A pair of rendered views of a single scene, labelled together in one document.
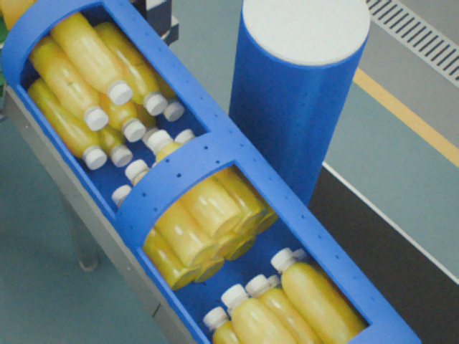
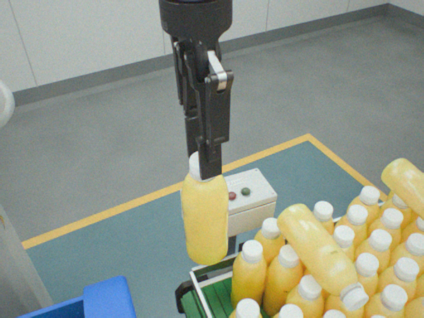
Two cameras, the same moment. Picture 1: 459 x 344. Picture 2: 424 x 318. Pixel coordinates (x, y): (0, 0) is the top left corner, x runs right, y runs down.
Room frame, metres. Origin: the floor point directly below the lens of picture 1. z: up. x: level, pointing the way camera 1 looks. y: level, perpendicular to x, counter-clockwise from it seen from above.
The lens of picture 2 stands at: (1.09, 0.17, 1.72)
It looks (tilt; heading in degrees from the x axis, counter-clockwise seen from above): 41 degrees down; 112
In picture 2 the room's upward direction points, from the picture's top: straight up
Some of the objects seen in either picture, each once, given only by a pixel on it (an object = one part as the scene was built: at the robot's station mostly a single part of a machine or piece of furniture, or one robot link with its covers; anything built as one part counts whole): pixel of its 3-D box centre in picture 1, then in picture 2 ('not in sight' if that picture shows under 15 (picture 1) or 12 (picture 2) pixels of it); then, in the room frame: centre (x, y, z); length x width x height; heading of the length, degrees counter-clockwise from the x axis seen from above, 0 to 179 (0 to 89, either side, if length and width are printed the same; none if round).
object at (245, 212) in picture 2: not in sight; (227, 206); (0.91, 0.75, 1.05); 0.20 x 0.10 x 0.10; 44
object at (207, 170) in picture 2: not in sight; (209, 156); (0.95, 0.52, 1.40); 0.03 x 0.01 x 0.07; 45
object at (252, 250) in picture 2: not in sight; (252, 250); (1.00, 0.62, 1.10); 0.04 x 0.04 x 0.02
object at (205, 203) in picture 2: not in sight; (205, 212); (0.94, 0.54, 1.27); 0.07 x 0.07 x 0.19
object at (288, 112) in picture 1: (280, 122); not in sight; (1.11, -0.12, 0.59); 0.28 x 0.28 x 0.88
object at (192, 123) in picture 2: not in sight; (197, 137); (0.92, 0.55, 1.40); 0.03 x 0.01 x 0.07; 45
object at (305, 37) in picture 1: (306, 13); not in sight; (1.11, -0.12, 1.03); 0.28 x 0.28 x 0.01
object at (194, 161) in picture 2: not in sight; (203, 163); (0.94, 0.54, 1.37); 0.04 x 0.04 x 0.02
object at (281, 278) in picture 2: not in sight; (282, 283); (1.07, 0.63, 1.00); 0.07 x 0.07 x 0.19
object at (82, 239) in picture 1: (78, 222); not in sight; (0.86, 0.40, 0.31); 0.06 x 0.06 x 0.63; 44
